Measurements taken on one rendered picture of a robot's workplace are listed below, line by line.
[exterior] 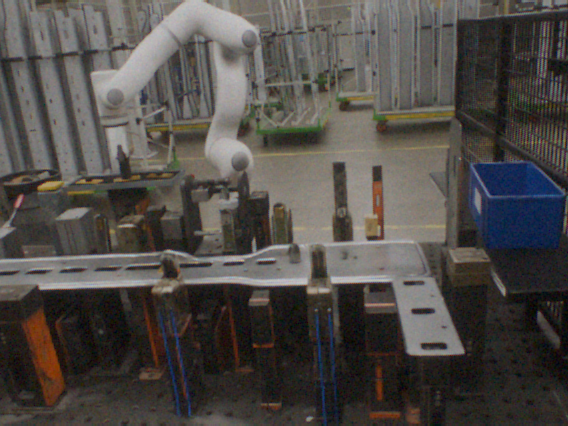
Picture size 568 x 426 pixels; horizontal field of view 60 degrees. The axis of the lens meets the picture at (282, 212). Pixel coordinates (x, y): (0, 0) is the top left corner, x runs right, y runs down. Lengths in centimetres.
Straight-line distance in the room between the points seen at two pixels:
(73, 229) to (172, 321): 53
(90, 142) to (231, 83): 421
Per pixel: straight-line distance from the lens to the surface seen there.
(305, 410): 128
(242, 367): 142
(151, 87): 934
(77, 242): 159
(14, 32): 613
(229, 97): 171
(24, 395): 152
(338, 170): 133
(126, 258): 148
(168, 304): 116
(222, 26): 167
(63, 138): 594
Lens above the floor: 155
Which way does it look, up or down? 19 degrees down
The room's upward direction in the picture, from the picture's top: 6 degrees counter-clockwise
